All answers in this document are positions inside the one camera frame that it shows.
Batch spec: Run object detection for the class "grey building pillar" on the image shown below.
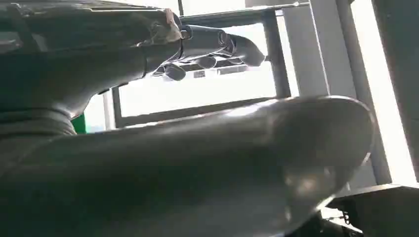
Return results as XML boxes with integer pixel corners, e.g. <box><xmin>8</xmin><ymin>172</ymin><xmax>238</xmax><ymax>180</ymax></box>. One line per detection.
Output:
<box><xmin>283</xmin><ymin>0</ymin><xmax>393</xmax><ymax>186</ymax></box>

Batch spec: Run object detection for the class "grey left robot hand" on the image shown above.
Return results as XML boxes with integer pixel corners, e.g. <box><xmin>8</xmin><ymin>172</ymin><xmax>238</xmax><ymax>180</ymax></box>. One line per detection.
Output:
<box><xmin>0</xmin><ymin>5</ymin><xmax>376</xmax><ymax>237</ymax></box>

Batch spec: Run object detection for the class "dark window frame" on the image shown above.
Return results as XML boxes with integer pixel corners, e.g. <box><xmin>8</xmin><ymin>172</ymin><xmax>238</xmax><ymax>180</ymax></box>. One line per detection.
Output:
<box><xmin>103</xmin><ymin>0</ymin><xmax>310</xmax><ymax>130</ymax></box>

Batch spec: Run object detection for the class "green plastic crate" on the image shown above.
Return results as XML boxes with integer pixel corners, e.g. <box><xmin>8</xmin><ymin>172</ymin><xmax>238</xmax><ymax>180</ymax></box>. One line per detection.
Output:
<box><xmin>71</xmin><ymin>113</ymin><xmax>88</xmax><ymax>135</ymax></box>

